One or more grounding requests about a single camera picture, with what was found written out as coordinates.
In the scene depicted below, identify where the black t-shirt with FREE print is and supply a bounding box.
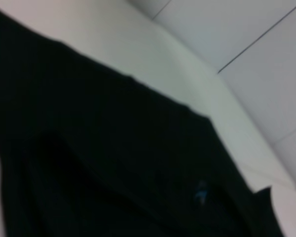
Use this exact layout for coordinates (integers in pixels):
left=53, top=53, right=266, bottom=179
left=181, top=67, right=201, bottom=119
left=0, top=4, right=273, bottom=237

